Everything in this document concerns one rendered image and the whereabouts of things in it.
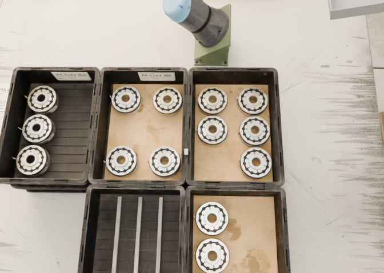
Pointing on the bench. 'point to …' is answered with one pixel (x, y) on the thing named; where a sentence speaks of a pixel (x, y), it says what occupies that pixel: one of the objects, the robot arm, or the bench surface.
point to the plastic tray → (355, 0)
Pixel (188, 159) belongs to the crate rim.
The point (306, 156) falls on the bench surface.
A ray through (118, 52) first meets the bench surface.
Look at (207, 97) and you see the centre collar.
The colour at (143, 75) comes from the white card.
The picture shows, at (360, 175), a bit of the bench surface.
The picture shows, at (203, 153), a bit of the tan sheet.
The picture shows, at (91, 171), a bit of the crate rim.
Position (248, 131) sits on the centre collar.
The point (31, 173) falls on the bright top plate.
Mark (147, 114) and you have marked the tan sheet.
